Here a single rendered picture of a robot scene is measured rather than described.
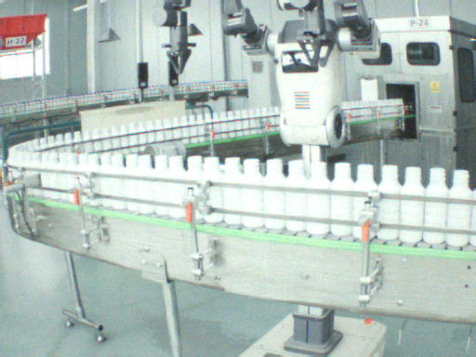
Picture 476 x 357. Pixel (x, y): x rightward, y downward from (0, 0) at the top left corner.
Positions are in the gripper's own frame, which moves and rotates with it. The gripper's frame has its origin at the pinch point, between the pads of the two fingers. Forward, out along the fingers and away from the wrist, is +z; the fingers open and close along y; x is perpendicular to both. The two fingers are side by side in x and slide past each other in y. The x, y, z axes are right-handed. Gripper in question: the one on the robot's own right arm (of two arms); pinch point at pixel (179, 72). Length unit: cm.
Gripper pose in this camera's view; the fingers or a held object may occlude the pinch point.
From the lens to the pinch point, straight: 155.4
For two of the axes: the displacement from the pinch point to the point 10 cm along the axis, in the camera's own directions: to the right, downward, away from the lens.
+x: 8.5, 0.6, -5.2
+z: 0.4, 9.8, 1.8
